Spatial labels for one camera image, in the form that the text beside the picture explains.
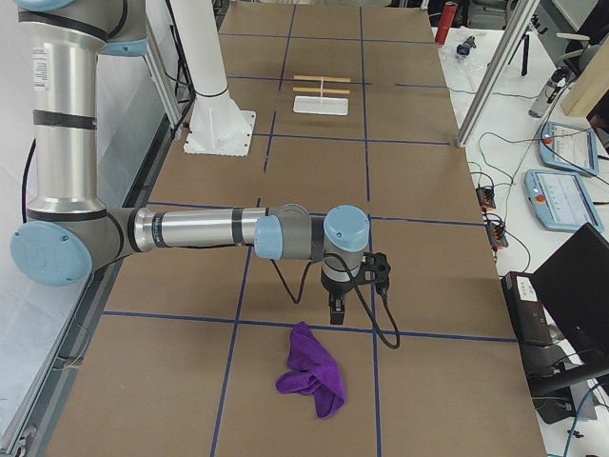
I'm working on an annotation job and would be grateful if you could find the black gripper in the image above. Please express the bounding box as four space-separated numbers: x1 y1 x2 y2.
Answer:
321 271 353 325

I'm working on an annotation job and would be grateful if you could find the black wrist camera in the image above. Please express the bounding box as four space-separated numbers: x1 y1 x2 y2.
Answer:
363 252 391 295

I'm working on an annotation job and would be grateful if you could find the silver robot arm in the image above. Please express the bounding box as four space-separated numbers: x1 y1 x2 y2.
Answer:
10 1 371 325

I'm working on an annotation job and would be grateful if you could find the black box with label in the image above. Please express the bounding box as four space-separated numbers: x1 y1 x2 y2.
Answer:
501 271 553 348

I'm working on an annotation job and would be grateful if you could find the grey water bottle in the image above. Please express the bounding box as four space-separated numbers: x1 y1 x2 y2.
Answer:
528 66 571 118

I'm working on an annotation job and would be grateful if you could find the purple towel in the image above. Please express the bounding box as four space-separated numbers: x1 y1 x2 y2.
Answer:
275 322 346 419

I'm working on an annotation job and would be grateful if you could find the far wooden rack rod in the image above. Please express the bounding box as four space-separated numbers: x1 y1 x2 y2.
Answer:
293 75 352 84

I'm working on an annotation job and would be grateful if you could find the near teach pendant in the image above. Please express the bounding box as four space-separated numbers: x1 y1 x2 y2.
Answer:
524 169 604 232

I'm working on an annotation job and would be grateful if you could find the wooden rack rod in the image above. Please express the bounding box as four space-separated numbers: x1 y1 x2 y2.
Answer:
292 87 351 96
293 75 352 84

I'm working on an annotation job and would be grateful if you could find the black monitor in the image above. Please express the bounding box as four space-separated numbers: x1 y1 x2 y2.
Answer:
529 223 608 396

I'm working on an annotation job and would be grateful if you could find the teach pendant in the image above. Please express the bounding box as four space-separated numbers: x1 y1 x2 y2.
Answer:
539 122 599 176
524 169 604 232

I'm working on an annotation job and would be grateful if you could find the near wooden rack rod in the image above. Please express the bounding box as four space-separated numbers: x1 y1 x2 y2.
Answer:
292 87 351 96

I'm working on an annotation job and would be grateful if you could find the orange black connector board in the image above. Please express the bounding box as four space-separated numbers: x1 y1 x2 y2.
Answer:
476 186 496 212

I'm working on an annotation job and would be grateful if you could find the white towel rack base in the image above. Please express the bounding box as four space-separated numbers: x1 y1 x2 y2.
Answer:
292 95 349 116

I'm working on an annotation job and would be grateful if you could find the white pedestal column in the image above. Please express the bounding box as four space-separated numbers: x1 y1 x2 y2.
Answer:
170 0 256 157

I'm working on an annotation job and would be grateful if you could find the far teach pendant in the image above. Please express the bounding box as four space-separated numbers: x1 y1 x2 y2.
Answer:
539 122 599 176

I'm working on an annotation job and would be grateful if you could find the red cylinder tube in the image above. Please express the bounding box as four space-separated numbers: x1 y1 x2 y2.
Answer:
435 1 459 46

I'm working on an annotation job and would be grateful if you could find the aluminium frame post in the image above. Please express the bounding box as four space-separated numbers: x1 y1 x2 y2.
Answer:
456 0 540 148

